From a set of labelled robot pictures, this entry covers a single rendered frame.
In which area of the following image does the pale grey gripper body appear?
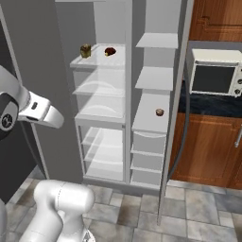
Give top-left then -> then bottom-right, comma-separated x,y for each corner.
39,103 -> 65,130

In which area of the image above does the grey freezer door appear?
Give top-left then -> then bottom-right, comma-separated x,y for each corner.
0,0 -> 85,206

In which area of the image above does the grey side-by-side fridge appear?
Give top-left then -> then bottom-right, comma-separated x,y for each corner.
55,0 -> 190,194

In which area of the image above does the dark red frozen steak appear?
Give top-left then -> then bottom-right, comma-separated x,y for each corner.
104,46 -> 117,58

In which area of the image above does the grey fridge door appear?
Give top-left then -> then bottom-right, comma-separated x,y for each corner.
156,0 -> 195,227

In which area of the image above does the olive green jar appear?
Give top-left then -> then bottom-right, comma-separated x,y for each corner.
79,43 -> 93,59

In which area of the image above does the wooden base cupboard door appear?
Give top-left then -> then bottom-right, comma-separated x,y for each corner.
169,112 -> 242,190

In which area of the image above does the white microwave oven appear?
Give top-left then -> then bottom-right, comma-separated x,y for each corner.
188,48 -> 242,99

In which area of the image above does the dark curved door handle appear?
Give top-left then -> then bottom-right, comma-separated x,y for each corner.
166,60 -> 192,181

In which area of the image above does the silver cupboard handle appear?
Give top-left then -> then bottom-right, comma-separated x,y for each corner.
233,124 -> 242,149

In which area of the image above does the wooden wall cupboard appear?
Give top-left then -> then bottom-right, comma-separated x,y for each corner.
188,0 -> 242,43

